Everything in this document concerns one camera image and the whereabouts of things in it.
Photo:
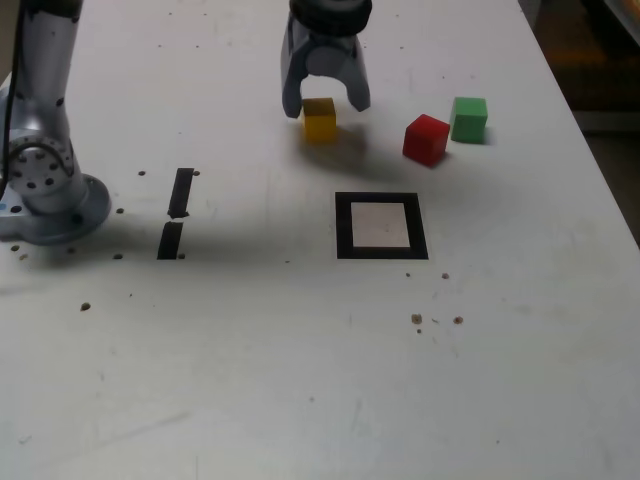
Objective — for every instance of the black tape strip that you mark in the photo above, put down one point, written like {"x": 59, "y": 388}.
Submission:
{"x": 180, "y": 192}

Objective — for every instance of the red cube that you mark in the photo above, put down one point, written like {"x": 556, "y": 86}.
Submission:
{"x": 425, "y": 142}

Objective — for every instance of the green cube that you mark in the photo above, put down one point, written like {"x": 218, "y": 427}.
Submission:
{"x": 469, "y": 122}

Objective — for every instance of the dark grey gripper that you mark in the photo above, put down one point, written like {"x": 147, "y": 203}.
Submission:
{"x": 334, "y": 39}

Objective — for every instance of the black tape square outline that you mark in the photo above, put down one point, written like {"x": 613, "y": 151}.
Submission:
{"x": 342, "y": 225}

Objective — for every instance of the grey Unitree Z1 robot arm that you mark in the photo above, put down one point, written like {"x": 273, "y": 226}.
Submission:
{"x": 45, "y": 100}

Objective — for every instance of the brown wooden background furniture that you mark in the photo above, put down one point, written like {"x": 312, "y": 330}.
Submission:
{"x": 590, "y": 60}

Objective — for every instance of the yellow cube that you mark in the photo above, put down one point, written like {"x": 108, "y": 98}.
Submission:
{"x": 321, "y": 125}

